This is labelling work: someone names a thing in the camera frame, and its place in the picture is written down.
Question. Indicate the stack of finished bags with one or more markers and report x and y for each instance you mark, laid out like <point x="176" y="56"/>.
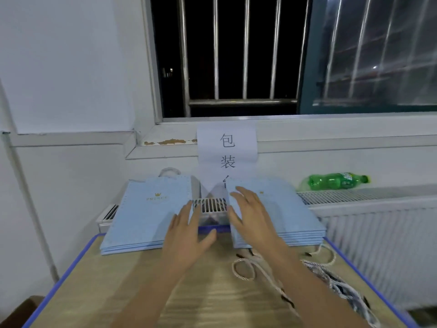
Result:
<point x="147" y="208"/>

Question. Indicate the white paper sign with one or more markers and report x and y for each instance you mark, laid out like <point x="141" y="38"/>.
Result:
<point x="229" y="150"/>

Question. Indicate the person's right hand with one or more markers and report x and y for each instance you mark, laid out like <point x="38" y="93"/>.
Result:
<point x="254" y="222"/>

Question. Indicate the person's left hand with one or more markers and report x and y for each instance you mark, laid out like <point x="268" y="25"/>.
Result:
<point x="186" y="237"/>

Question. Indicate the stack of blue paper bags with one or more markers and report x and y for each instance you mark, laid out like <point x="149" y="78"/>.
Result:
<point x="300" y="215"/>

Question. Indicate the metal window grille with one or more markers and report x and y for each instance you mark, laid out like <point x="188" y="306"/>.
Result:
<point x="239" y="102"/>

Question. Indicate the green plastic bottle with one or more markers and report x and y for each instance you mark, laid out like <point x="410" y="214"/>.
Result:
<point x="334" y="181"/>

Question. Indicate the brown cardboard box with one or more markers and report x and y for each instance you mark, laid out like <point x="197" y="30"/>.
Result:
<point x="20" y="314"/>

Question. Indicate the teal framed sliding window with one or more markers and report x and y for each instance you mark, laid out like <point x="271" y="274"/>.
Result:
<point x="375" y="51"/>

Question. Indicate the white radiator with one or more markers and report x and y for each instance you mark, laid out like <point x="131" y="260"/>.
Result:
<point x="382" y="249"/>

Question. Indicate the person's left forearm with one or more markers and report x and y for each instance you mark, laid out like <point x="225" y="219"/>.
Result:
<point x="150" y="297"/>

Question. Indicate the blue-edged wooden desk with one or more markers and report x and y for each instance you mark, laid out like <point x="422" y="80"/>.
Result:
<point x="102" y="290"/>

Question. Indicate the person's right forearm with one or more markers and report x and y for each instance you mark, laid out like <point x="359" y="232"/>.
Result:
<point x="314" y="290"/>

